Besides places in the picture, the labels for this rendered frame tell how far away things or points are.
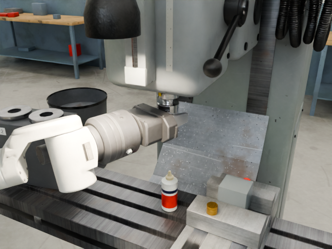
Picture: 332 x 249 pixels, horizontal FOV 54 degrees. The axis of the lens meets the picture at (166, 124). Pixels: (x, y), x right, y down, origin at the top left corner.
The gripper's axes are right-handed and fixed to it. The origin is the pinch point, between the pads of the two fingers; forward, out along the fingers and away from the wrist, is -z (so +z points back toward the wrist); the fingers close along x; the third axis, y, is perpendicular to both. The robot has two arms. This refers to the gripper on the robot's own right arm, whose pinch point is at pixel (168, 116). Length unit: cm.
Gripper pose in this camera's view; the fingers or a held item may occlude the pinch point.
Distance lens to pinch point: 70.2
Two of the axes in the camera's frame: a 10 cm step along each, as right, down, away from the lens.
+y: -0.1, 9.2, 4.0
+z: -7.3, 2.7, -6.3
